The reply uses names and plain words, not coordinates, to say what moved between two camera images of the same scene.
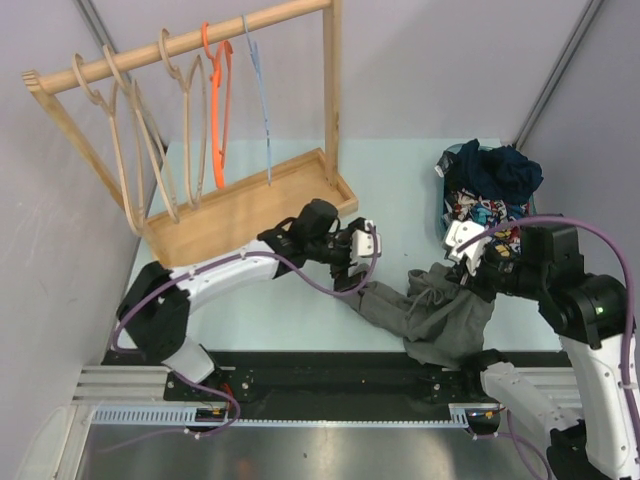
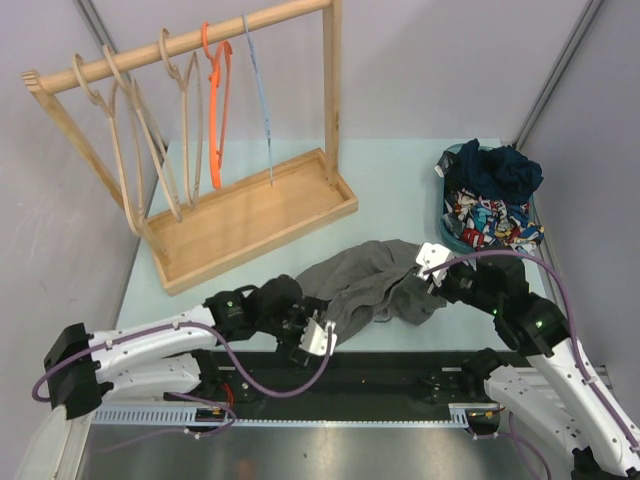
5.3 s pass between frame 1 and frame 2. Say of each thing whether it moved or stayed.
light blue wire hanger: stayed
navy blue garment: stayed
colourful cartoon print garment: stayed
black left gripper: moved
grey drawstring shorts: moved
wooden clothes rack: stayed
